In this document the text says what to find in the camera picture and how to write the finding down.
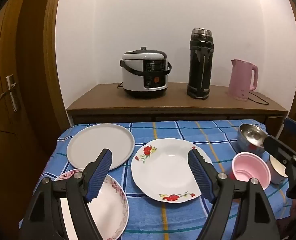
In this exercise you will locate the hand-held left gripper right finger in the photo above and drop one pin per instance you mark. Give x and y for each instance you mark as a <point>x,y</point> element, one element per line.
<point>199,175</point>

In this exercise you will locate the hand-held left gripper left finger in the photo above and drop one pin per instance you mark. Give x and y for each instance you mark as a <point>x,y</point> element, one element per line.
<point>100,177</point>

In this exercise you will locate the white enamel bowl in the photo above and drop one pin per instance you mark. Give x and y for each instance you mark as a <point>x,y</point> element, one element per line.
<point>275,172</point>

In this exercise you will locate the white plate with red flowers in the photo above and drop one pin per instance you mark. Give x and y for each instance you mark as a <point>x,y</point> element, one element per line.
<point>168,170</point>

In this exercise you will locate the stainless steel bowl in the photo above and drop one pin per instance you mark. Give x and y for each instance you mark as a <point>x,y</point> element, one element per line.
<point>248,136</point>

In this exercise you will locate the pink plastic bowl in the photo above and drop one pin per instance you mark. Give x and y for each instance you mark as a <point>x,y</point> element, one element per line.
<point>250,167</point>

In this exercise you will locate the white plate with pink floral rim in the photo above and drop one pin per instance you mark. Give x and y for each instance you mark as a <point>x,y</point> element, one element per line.
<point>112,210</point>

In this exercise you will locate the plain white round plate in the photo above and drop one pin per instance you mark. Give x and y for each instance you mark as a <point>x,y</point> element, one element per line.
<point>97,140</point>

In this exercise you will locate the blue plaid tablecloth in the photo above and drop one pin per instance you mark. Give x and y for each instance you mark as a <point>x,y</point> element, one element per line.
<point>148,210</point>

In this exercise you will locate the pink electric kettle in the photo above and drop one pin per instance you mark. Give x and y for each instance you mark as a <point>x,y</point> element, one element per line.
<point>239,85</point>

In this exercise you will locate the brown wooden cabinet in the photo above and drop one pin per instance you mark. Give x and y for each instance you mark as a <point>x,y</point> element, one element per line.
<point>178,102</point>

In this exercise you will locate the black thermos flask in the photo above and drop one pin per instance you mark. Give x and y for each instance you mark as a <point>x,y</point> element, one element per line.
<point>200,75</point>

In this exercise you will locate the white and black rice cooker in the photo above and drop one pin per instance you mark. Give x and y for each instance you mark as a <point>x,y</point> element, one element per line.
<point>135,80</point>

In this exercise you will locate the plain brown wooden door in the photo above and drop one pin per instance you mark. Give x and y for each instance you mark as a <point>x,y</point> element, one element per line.
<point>2,80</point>

